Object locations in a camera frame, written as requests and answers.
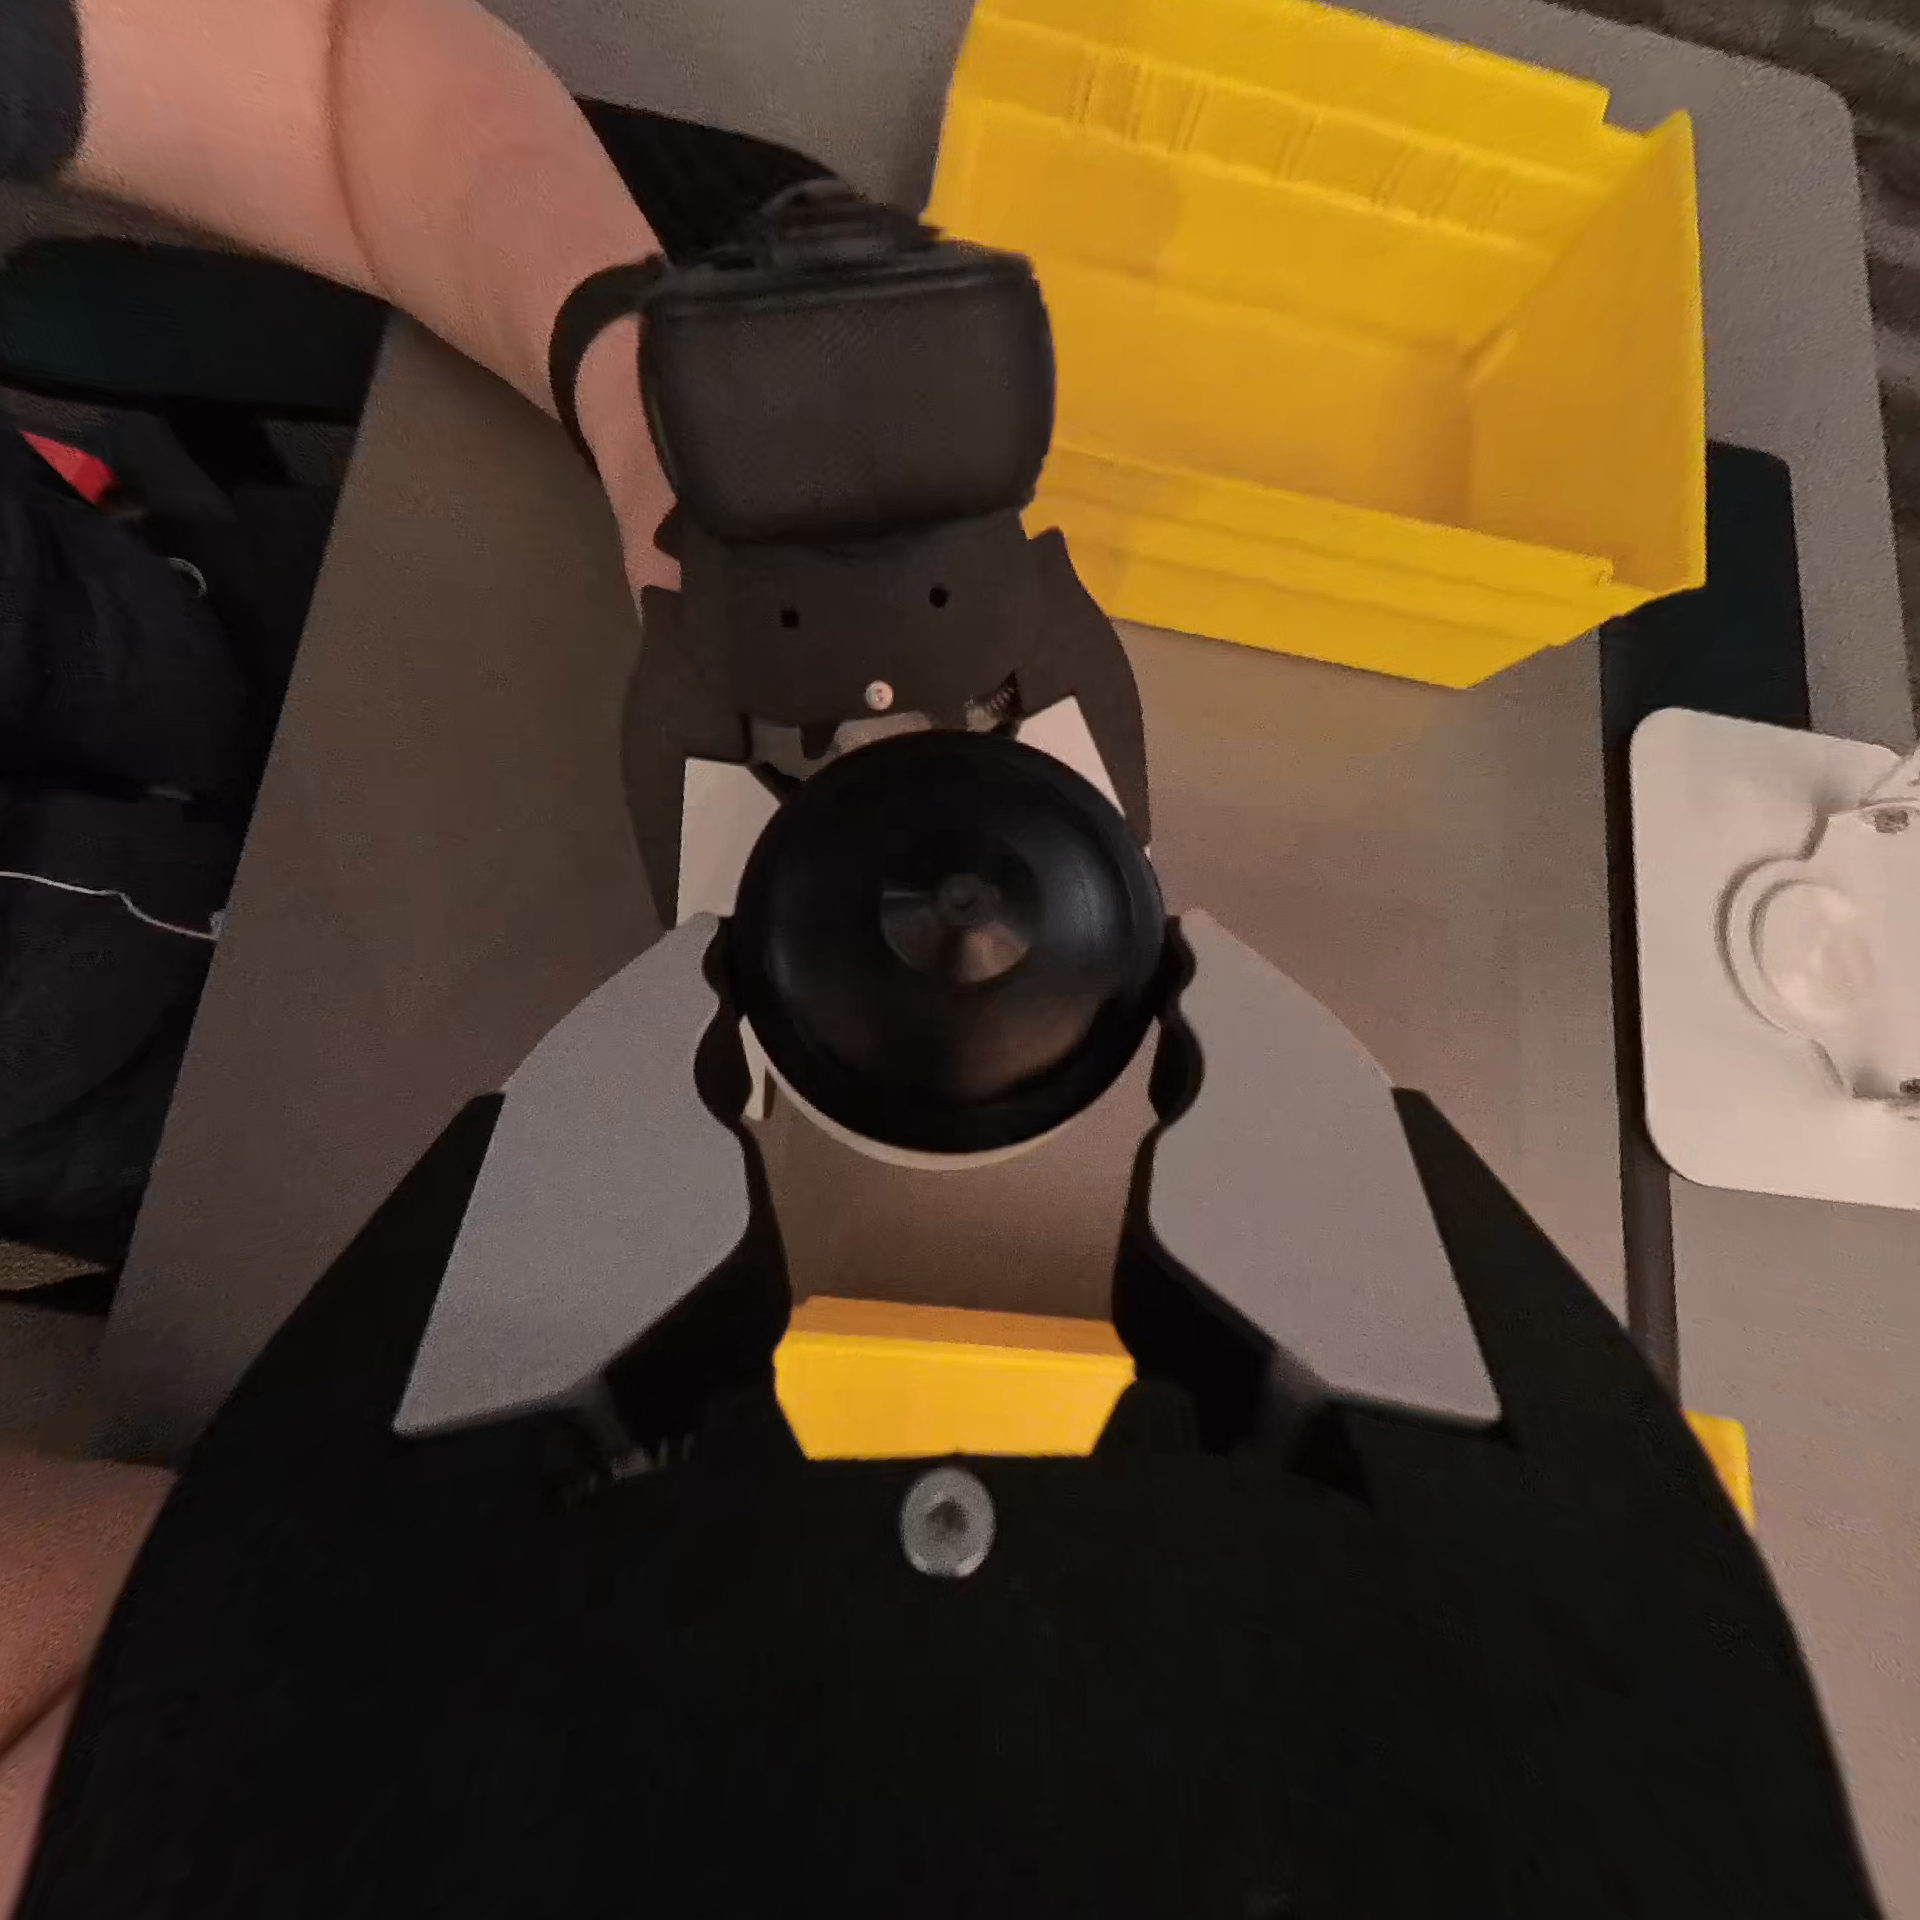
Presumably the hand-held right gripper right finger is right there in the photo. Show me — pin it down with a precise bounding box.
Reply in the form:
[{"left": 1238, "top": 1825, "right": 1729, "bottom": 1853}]
[{"left": 1118, "top": 906, "right": 1501, "bottom": 1456}]

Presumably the dark printed cloth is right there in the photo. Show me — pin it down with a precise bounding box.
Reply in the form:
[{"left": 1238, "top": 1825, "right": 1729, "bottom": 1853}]
[{"left": 0, "top": 240, "right": 393, "bottom": 1292}]

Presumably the white stand base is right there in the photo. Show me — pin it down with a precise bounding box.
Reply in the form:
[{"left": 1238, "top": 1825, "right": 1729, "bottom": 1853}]
[{"left": 1628, "top": 708, "right": 1920, "bottom": 1209}]

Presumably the black bottle lid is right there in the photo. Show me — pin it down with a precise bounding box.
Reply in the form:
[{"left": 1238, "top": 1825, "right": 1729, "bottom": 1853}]
[{"left": 726, "top": 729, "right": 1168, "bottom": 1157}]

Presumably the red tag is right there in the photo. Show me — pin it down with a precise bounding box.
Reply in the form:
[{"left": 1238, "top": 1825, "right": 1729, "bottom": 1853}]
[{"left": 17, "top": 423, "right": 118, "bottom": 506}]

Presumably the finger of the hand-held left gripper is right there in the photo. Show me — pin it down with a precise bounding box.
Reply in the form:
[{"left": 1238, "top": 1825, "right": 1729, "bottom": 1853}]
[
  {"left": 678, "top": 757, "right": 784, "bottom": 927},
  {"left": 1020, "top": 693, "right": 1153, "bottom": 864}
]

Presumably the yellow plastic bin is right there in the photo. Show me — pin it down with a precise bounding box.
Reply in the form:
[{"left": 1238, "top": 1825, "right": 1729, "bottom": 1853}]
[
  {"left": 919, "top": 0, "right": 1711, "bottom": 693},
  {"left": 772, "top": 1295, "right": 1757, "bottom": 1532}
]

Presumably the thin white cable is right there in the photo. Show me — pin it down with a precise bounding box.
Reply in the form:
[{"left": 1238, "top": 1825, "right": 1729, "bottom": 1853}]
[{"left": 0, "top": 871, "right": 224, "bottom": 943}]

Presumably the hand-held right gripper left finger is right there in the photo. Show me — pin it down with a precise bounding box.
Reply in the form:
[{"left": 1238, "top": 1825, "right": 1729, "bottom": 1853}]
[{"left": 393, "top": 912, "right": 792, "bottom": 1470}]

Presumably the white plastic bottle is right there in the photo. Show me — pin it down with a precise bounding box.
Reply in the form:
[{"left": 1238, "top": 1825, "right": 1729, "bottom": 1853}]
[{"left": 743, "top": 1018, "right": 1156, "bottom": 1174}]

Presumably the person's left hand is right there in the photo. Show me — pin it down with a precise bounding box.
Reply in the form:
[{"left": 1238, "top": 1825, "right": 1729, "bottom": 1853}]
[{"left": 575, "top": 321, "right": 681, "bottom": 601}]

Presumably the person's right forearm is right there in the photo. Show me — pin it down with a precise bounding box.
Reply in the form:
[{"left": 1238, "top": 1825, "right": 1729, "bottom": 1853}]
[{"left": 0, "top": 1446, "right": 177, "bottom": 1794}]

